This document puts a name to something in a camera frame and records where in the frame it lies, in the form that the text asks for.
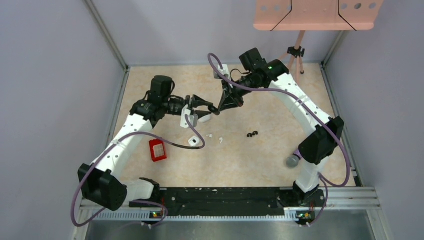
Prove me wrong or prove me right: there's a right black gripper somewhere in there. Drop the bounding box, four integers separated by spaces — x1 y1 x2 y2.
218 72 262 113

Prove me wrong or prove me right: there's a white oval charging case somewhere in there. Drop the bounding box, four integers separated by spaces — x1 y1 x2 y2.
198 114 212 123

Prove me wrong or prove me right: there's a black oval earbud case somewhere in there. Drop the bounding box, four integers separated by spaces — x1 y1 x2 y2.
208 106 221 116

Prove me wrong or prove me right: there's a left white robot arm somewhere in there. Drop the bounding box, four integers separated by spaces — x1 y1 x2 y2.
77 75 219 211

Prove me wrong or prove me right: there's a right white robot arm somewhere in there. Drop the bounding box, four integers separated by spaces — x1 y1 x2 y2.
207 48 350 206

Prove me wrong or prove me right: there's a small white square earbud case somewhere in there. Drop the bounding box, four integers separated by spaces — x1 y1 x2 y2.
188 136 202 147

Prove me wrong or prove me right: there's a black clip earbuds pair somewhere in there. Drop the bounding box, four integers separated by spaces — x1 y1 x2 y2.
246 131 259 138

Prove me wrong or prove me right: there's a red plastic box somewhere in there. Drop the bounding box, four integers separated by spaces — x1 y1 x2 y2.
148 139 168 162

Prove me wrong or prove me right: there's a purple handheld microphone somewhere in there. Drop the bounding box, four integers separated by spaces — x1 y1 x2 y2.
285 149 302 169

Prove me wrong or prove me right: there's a pink music stand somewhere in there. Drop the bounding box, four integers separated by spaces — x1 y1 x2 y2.
253 0 385 75

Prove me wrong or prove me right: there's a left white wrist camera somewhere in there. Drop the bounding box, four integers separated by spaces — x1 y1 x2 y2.
180 105 199 128

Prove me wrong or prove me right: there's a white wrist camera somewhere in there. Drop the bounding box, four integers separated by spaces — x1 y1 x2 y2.
180 105 199 128
213 64 230 80

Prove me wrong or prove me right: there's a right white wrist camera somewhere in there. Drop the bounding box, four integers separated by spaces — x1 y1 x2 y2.
213 64 230 80

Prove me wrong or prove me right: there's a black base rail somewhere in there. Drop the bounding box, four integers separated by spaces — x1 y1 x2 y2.
129 187 327 218

